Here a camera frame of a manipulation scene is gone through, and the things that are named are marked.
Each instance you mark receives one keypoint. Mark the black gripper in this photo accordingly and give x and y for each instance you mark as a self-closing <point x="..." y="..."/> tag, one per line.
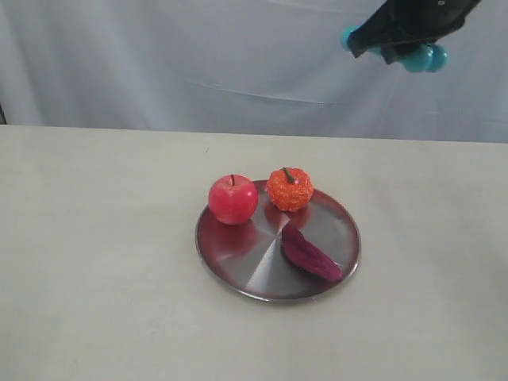
<point x="400" y="30"/>

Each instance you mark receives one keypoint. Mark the teal toy bone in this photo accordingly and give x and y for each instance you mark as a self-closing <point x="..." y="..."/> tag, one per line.
<point x="429" y="58"/>

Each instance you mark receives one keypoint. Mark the small orange pumpkin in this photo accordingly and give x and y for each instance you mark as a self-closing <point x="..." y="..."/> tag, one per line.
<point x="289" y="189"/>

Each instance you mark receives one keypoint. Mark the red apple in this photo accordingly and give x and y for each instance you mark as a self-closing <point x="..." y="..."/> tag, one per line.
<point x="233" y="199"/>

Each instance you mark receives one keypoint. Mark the purple sweet potato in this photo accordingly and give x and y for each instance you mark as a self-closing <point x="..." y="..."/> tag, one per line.
<point x="306" y="256"/>

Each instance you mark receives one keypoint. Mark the round stainless steel plate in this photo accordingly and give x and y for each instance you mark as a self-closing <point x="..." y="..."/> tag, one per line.
<point x="249" y="259"/>

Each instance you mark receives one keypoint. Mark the white backdrop cloth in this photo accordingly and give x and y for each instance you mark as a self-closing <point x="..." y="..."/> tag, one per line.
<point x="269" y="67"/>

